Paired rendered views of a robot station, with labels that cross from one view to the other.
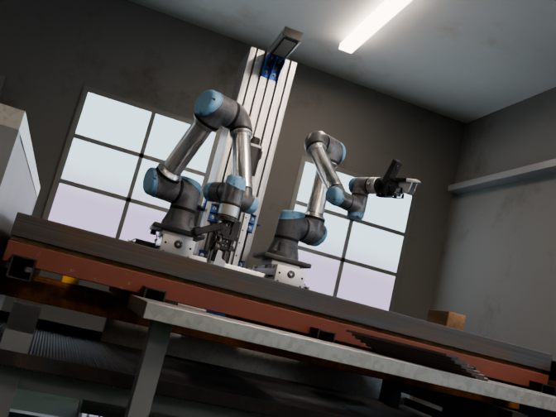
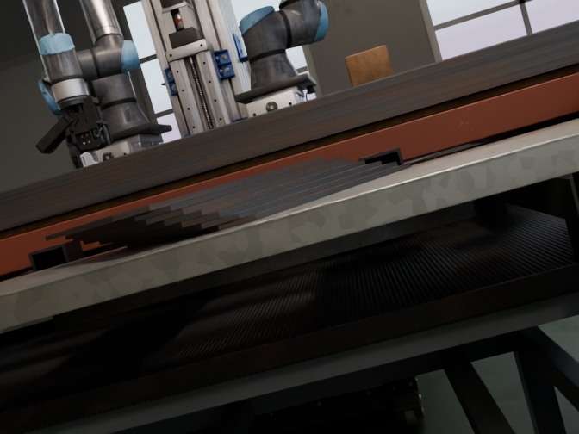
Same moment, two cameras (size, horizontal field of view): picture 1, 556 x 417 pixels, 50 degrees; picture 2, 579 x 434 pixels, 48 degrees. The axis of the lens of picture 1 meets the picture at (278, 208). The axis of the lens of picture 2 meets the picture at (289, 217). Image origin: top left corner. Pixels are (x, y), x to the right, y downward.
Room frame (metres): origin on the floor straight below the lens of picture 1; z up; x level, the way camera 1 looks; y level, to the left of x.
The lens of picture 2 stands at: (0.88, -0.83, 0.78)
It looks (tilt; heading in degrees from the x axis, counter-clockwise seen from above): 4 degrees down; 25
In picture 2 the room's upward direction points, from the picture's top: 16 degrees counter-clockwise
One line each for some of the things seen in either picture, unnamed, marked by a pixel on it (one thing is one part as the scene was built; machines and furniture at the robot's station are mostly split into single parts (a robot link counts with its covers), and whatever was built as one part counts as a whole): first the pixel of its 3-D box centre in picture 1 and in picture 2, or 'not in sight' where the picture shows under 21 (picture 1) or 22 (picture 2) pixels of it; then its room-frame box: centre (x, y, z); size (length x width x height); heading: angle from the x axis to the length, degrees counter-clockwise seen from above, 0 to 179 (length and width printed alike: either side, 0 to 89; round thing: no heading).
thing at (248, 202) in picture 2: (441, 361); (206, 208); (1.47, -0.48, 0.77); 0.45 x 0.20 x 0.04; 109
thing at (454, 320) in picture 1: (445, 320); (370, 72); (1.85, -0.59, 0.89); 0.12 x 0.06 x 0.05; 14
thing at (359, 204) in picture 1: (355, 205); not in sight; (2.60, -0.33, 1.33); 0.11 x 0.08 x 0.11; 130
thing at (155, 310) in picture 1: (386, 363); (84, 277); (1.42, -0.34, 0.74); 1.20 x 0.26 x 0.03; 109
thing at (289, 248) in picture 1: (284, 247); (271, 71); (2.72, -0.07, 1.09); 0.15 x 0.15 x 0.10
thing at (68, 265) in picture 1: (313, 323); (73, 232); (1.61, -0.17, 0.79); 1.56 x 0.09 x 0.06; 109
